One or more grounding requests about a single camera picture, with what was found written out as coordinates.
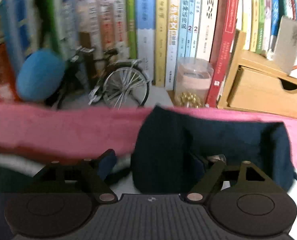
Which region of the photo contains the blue plush ball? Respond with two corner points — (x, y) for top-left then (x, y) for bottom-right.
(15, 49), (66, 102)

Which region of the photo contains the miniature bicycle model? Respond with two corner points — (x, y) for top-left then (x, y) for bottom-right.
(45, 45), (151, 110)

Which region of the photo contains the wooden drawer organizer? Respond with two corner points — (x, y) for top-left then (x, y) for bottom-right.
(217, 30), (297, 120)

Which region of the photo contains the clear plastic jar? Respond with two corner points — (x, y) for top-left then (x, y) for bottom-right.
(174, 57), (214, 108)

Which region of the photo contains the white printed box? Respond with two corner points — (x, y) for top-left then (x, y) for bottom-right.
(273, 15), (297, 83)

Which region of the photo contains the pink rabbit-print blanket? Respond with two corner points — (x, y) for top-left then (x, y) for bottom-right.
(0, 102), (297, 175)

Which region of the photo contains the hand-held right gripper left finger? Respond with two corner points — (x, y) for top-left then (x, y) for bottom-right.
(33, 149), (118, 203)

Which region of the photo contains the row of upright books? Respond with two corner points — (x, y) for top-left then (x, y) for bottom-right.
(1, 0), (297, 92)

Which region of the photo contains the white and navy jacket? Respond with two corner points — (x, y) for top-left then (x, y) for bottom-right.
(0, 105), (297, 240)

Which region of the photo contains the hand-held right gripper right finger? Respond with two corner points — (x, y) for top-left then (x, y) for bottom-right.
(186, 156), (274, 202)

